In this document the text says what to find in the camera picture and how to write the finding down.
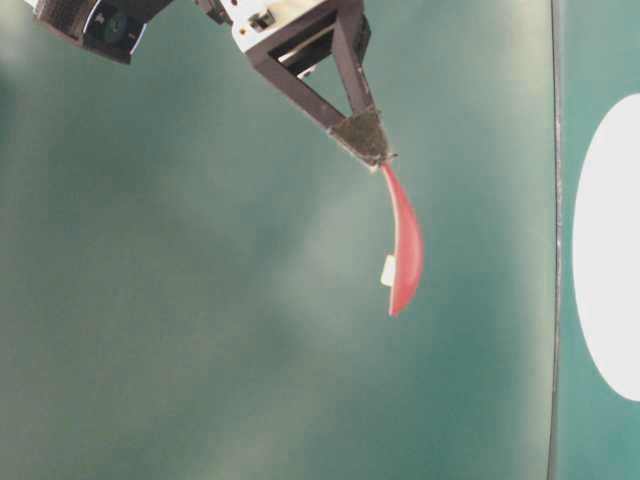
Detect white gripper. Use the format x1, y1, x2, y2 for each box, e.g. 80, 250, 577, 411
196, 1, 395, 173

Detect red plastic spoon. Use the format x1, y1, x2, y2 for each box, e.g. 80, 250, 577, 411
381, 163, 424, 316

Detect pale yellow hexagonal block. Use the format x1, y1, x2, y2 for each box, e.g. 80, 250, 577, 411
380, 254, 396, 288

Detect round white ceiling light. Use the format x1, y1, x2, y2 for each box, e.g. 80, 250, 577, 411
572, 94, 639, 401

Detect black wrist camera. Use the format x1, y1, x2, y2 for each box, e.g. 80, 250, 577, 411
33, 0, 171, 64

